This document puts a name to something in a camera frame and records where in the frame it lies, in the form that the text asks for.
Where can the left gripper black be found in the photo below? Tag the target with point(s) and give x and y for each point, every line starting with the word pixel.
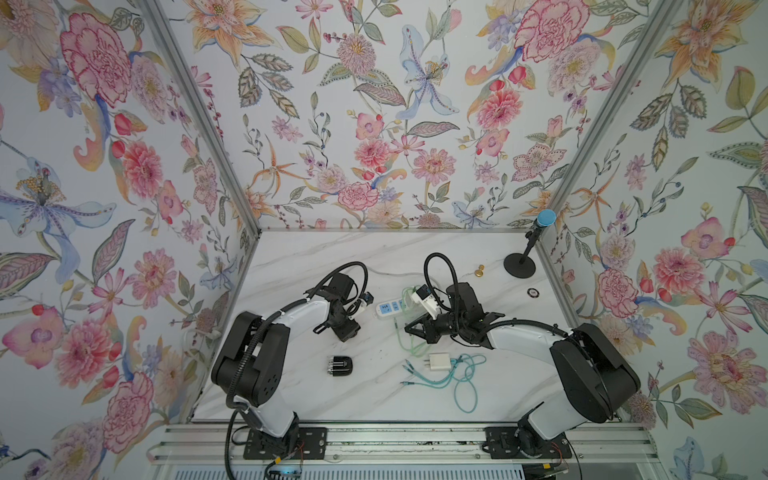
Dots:
pixel 350 331

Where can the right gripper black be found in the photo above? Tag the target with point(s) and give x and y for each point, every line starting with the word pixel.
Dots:
pixel 428 331

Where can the white power strip blue sockets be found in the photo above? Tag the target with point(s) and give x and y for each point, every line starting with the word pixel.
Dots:
pixel 390 309

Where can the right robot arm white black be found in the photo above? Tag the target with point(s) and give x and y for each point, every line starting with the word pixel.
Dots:
pixel 595 378

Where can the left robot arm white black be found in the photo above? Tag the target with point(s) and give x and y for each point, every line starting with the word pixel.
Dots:
pixel 251 360

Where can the blue microphone on black stand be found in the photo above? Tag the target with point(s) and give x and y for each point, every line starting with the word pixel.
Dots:
pixel 521 265

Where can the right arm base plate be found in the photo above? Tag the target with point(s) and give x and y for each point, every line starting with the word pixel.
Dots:
pixel 512 442

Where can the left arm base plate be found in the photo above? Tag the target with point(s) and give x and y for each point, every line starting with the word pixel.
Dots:
pixel 303 443

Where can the aluminium rail front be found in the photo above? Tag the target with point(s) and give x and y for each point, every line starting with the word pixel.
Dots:
pixel 418 443

